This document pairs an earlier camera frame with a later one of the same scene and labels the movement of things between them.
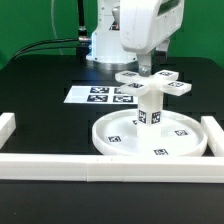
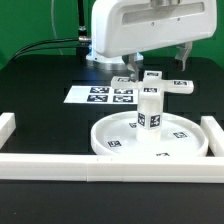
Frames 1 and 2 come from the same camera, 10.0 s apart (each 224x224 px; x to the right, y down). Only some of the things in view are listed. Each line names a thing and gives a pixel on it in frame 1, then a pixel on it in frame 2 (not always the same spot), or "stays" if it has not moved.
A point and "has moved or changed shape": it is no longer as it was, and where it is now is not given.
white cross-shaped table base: x=165 y=81 has moved or changed shape
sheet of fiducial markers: x=99 y=94 stays
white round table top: x=119 y=134 stays
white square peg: x=150 y=114 stays
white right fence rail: x=215 y=135 stays
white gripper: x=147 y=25 -> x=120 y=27
